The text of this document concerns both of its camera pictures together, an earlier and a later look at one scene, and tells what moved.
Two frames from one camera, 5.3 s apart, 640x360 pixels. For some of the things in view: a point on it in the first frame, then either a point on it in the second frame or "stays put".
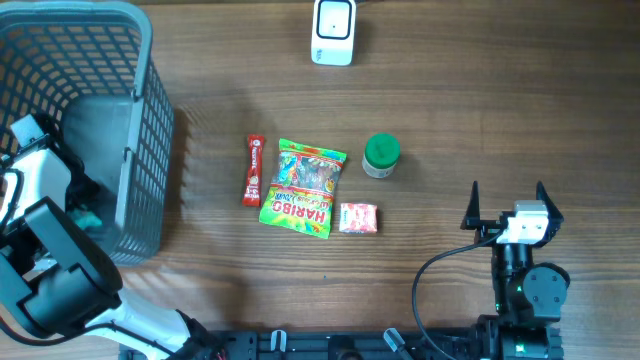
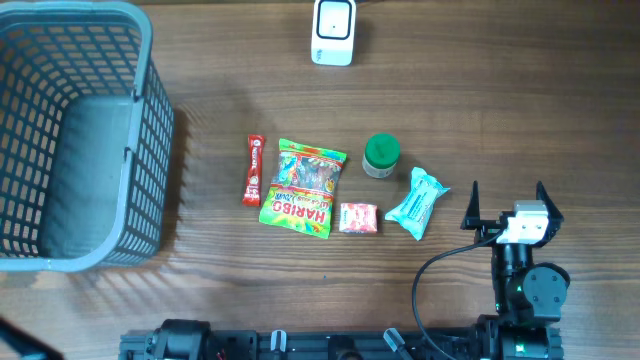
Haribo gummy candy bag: x=301 y=195 stays put
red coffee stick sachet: x=253 y=187 stays put
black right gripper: x=487 y=228 stays put
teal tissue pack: x=84 y=219 -> x=416 y=210
